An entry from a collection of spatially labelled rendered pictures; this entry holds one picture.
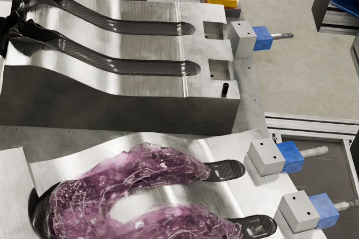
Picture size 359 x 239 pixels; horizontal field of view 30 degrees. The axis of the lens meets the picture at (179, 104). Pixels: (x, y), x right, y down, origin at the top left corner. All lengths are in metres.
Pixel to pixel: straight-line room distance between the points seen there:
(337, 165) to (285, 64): 0.73
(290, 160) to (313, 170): 0.93
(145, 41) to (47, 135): 0.24
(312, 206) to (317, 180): 0.97
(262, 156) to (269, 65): 1.61
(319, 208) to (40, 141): 0.45
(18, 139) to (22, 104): 0.06
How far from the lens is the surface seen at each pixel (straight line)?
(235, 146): 1.06
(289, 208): 0.97
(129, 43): 1.17
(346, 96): 2.59
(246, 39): 1.29
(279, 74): 2.58
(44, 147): 1.10
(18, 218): 0.87
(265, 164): 1.01
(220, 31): 1.25
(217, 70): 1.17
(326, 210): 1.00
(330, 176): 1.98
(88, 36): 1.15
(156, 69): 1.13
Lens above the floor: 1.61
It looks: 43 degrees down
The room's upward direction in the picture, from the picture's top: 11 degrees clockwise
